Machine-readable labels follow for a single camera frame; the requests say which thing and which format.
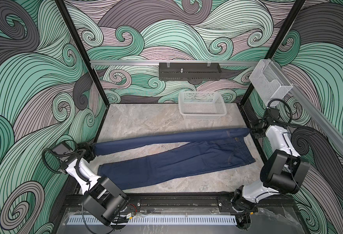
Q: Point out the clear plastic wall bin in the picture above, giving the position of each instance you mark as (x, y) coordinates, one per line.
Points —
(270, 82)

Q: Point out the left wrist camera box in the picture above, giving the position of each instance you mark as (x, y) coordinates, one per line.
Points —
(62, 150)

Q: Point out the black perforated metal tray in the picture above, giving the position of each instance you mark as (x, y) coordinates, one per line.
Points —
(189, 71)

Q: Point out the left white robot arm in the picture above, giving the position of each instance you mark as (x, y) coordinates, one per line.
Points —
(102, 198)

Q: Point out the white slotted cable duct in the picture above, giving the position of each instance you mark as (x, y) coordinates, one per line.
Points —
(226, 220)

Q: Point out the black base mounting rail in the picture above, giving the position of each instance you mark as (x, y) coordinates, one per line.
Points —
(224, 202)

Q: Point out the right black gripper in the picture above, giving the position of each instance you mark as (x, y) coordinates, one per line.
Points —
(252, 123)

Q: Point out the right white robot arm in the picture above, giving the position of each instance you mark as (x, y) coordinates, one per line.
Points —
(283, 173)

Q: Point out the white perforated plastic basket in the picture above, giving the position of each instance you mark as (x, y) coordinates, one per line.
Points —
(201, 105)

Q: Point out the dark blue denim trousers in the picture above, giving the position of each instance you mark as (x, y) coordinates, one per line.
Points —
(203, 152)

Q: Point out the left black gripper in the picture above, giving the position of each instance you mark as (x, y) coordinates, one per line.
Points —
(88, 147)

